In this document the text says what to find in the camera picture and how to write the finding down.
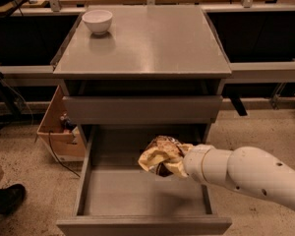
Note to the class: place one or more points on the black shoe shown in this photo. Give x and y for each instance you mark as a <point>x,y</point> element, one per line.
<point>11,198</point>

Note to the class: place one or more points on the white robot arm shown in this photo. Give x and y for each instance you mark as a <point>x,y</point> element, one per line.
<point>249,171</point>

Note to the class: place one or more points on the grey drawer cabinet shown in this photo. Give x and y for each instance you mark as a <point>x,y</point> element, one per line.
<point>148,51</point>

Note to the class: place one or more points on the cardboard box on floor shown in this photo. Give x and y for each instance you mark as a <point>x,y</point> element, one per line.
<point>62,143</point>

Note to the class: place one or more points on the white ceramic bowl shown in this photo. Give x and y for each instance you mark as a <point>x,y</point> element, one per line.
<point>98,21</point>

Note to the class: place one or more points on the closed grey top drawer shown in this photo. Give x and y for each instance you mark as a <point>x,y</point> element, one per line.
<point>129,110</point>

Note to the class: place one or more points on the brown chip bag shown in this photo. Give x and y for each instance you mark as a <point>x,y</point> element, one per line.
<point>164,157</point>

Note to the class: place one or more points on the grey metal rail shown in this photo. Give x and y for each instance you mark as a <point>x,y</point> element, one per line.
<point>242,73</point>

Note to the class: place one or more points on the open grey middle drawer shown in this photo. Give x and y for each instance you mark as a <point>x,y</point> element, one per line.
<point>116,197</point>

